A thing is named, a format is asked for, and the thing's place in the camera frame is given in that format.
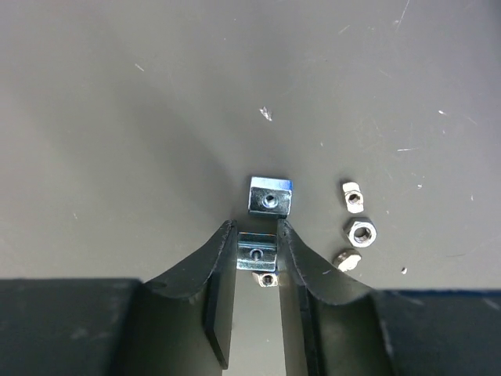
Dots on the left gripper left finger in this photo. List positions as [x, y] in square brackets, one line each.
[178, 323]

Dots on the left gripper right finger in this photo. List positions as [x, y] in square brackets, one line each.
[335, 325]

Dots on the silver t-slot nut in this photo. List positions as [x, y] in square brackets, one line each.
[270, 197]
[256, 252]

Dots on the small nut on mat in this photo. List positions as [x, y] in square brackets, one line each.
[347, 260]

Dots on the small hammer nut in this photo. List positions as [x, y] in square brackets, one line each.
[264, 279]
[353, 197]

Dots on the small hex nut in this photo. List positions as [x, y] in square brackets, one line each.
[360, 232]

